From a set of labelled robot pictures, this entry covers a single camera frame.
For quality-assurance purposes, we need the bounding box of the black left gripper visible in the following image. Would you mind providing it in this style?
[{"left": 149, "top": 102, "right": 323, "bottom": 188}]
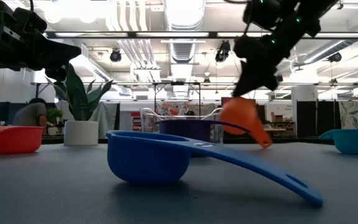
[{"left": 0, "top": 0, "right": 82, "bottom": 82}]

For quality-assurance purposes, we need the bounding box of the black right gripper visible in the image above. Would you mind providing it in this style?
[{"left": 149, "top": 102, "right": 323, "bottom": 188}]
[{"left": 232, "top": 34, "right": 288, "bottom": 98}]

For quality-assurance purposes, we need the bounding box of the orange measuring cup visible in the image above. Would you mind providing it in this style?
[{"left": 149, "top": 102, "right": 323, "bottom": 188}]
[{"left": 218, "top": 96, "right": 273, "bottom": 149}]

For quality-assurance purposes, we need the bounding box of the red measuring cup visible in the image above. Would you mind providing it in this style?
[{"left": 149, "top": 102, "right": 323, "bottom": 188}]
[{"left": 0, "top": 125, "right": 45, "bottom": 155}]

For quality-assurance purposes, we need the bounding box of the teal measuring cup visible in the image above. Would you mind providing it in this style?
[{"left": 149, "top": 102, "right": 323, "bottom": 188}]
[{"left": 318, "top": 128, "right": 358, "bottom": 156}]

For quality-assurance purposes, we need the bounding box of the blue measuring cup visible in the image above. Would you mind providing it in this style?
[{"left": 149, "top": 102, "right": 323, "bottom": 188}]
[{"left": 106, "top": 129, "right": 324, "bottom": 208}]

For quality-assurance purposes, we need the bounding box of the clear plastic basket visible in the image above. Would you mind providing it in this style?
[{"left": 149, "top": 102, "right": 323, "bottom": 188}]
[{"left": 139, "top": 106, "right": 225, "bottom": 146}]

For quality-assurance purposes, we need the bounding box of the green snake plant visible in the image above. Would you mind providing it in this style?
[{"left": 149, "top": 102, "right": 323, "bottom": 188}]
[{"left": 45, "top": 63, "right": 114, "bottom": 122}]

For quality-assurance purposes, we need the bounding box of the black ceiling spot lamp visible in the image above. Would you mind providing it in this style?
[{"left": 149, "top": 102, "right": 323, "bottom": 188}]
[
  {"left": 327, "top": 51, "right": 342, "bottom": 63},
  {"left": 109, "top": 49, "right": 122, "bottom": 63},
  {"left": 214, "top": 40, "right": 231, "bottom": 63}
]

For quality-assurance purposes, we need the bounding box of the small background potted plant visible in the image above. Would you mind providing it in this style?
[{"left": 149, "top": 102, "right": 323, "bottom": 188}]
[{"left": 47, "top": 108, "right": 64, "bottom": 136}]

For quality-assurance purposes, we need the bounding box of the person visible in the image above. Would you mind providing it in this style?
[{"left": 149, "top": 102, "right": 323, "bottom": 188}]
[{"left": 12, "top": 97, "right": 48, "bottom": 128}]

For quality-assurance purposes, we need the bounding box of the grey cloth cover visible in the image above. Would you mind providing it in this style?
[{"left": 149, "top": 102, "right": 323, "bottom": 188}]
[{"left": 88, "top": 101, "right": 121, "bottom": 131}]

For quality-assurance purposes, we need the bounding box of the white plant pot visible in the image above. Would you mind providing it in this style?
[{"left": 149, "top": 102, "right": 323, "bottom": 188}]
[{"left": 63, "top": 120, "right": 99, "bottom": 147}]

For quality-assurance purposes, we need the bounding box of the black partition panel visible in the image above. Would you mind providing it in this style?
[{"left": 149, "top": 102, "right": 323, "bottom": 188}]
[{"left": 296, "top": 100, "right": 338, "bottom": 138}]

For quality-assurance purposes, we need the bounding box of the floral print curtain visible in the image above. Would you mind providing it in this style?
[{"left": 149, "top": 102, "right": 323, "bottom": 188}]
[{"left": 337, "top": 100, "right": 358, "bottom": 130}]

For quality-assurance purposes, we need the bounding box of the black metal rack frame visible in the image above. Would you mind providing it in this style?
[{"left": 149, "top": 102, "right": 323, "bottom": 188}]
[{"left": 153, "top": 81, "right": 202, "bottom": 114}]

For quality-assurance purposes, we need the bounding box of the silver ventilation duct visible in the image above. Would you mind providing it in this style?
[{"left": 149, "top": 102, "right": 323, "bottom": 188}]
[{"left": 163, "top": 0, "right": 206, "bottom": 65}]

